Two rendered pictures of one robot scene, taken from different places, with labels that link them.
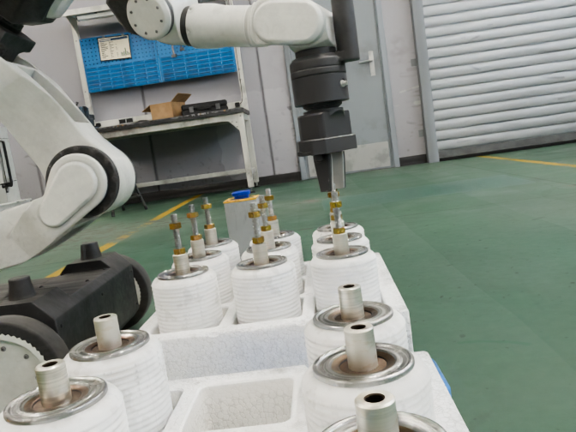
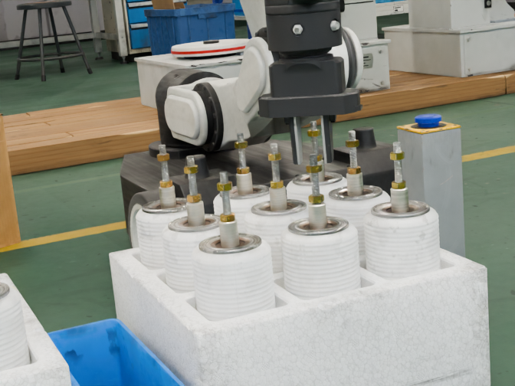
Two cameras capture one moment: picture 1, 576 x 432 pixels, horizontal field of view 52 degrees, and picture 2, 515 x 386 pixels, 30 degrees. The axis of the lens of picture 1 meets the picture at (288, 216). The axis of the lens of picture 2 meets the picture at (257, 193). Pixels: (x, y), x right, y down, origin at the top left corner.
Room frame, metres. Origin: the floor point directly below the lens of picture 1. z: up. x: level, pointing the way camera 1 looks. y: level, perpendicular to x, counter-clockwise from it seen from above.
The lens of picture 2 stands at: (0.38, -1.08, 0.57)
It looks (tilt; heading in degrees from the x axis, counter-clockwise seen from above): 13 degrees down; 64
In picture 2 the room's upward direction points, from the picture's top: 5 degrees counter-clockwise
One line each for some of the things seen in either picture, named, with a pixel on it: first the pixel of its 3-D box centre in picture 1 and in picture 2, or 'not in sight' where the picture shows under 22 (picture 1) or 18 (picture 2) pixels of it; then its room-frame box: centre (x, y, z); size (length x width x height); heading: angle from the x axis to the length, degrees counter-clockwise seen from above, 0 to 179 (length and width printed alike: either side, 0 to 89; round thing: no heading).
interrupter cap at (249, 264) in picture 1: (261, 263); (196, 224); (0.84, 0.05, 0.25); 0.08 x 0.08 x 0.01
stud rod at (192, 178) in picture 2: (256, 228); (192, 184); (0.84, 0.05, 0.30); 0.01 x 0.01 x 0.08
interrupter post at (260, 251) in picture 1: (261, 255); (195, 214); (0.84, 0.05, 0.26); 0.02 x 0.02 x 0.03
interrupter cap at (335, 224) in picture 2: (339, 238); (318, 226); (0.95, -0.08, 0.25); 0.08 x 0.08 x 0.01
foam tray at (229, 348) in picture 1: (282, 340); (288, 320); (0.96, 0.04, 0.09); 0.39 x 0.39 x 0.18; 86
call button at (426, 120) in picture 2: (241, 195); (428, 122); (1.25, 0.09, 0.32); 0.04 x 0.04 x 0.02
